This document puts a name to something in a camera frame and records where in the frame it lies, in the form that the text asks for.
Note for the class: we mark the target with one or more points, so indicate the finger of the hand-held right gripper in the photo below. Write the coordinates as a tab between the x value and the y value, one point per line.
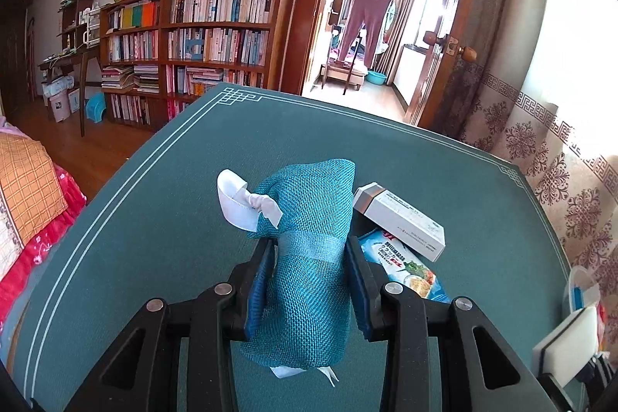
555	388

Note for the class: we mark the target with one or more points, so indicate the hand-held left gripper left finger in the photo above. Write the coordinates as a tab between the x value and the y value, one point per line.
256	291

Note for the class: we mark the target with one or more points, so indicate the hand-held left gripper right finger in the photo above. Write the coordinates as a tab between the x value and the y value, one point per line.
359	296

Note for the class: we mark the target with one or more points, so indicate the white sponge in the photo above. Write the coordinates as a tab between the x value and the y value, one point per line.
565	339

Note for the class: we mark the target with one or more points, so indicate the teal mesh tissue pouch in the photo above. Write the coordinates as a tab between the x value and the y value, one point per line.
309	257

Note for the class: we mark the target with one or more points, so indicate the clear plastic bowl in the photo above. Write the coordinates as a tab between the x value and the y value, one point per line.
579	279

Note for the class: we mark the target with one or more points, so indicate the blue cracker packet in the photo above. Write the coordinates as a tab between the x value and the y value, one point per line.
410	272

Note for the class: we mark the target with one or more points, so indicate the white cardboard box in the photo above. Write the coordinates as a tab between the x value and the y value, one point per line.
405	223

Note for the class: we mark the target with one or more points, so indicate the pink floral blanket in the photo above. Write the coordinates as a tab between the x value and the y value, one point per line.
53	238

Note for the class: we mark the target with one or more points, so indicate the blue plastic basin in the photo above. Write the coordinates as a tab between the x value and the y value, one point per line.
375	78

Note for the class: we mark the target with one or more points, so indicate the low bench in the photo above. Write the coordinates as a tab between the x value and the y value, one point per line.
343	76

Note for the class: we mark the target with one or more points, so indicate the blue plastic stool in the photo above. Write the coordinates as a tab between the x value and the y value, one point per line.
95	108

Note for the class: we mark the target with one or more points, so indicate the patterned lace curtain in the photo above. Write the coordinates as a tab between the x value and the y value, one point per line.
555	141

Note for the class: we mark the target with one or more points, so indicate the orange plaid pillow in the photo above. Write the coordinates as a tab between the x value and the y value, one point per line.
29	190

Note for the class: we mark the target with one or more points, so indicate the rows of books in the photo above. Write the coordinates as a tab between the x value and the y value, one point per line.
217	45

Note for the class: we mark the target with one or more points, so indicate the wooden bookshelf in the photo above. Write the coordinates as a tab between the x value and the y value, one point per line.
285	30

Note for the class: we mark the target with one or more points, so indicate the round wooden door knob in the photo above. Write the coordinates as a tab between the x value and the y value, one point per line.
468	54

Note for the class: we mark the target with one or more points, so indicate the white waste bin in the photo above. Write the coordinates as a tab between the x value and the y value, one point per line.
60	109

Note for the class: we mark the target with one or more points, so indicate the purple hanging pants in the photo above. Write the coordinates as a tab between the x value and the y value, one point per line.
364	26

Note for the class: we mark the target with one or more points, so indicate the wooden side desk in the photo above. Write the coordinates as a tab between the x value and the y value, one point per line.
72	57

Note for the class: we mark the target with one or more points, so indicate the brown curtain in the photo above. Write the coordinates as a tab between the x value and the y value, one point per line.
502	6

